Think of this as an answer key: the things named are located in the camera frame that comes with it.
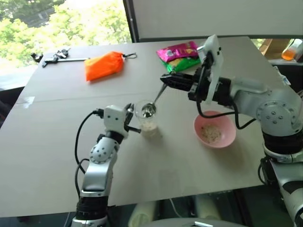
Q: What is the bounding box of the oatmeal in pink bowl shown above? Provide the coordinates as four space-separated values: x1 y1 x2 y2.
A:
200 124 223 142

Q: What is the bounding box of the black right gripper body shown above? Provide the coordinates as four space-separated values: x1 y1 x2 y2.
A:
187 50 214 102

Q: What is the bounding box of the orange drawstring bag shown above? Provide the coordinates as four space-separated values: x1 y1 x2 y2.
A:
84 51 138 82

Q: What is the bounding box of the metal bar with black handle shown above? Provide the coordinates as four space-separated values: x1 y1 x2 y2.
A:
42 56 91 68

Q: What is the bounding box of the pink bowl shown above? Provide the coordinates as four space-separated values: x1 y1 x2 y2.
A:
193 110 238 149

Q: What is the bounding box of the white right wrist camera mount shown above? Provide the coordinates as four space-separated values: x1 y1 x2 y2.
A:
196 34 225 105

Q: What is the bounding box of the brown cardboard box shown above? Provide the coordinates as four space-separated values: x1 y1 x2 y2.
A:
258 38 294 58

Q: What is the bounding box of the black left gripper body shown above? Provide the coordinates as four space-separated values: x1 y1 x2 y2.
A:
123 105 134 130

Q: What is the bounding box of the dark window frame post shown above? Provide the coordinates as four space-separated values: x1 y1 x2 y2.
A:
122 0 141 44

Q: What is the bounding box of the metal spoon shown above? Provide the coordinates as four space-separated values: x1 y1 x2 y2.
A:
141 82 168 118

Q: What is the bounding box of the oatmeal in glass mug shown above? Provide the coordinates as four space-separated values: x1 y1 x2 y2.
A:
140 122 158 138

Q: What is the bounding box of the pink snack packet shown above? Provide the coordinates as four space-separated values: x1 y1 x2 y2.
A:
156 40 199 63

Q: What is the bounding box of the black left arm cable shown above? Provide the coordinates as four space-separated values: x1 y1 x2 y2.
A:
74 109 105 198

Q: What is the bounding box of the white board panel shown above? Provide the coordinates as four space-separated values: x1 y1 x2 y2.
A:
131 0 303 40

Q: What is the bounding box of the orange drink bottle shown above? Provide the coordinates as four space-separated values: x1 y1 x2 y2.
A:
281 38 303 61

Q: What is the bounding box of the small black clamp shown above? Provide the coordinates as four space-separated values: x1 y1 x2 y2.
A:
31 52 44 63

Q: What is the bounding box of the green snack packet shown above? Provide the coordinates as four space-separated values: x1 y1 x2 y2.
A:
165 56 202 73

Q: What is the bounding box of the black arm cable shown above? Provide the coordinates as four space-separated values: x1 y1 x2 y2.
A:
74 109 105 198
196 98 258 130

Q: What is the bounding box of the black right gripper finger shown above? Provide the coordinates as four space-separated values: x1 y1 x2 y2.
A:
160 79 196 92
160 72 197 84

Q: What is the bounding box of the clear glass mug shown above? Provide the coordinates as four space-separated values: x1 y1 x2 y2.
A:
134 99 159 139

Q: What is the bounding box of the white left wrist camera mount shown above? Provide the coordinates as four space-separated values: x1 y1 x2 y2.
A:
103 105 130 138

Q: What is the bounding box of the white cylinder under table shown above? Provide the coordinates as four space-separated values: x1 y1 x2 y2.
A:
195 193 223 221
131 200 157 227

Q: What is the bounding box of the bunch of keys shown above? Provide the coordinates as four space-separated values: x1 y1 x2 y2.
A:
53 47 71 60

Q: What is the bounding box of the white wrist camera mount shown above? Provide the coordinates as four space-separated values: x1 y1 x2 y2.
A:
103 105 130 138
196 34 225 105

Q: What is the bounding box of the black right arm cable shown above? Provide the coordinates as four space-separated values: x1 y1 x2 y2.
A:
196 98 258 130

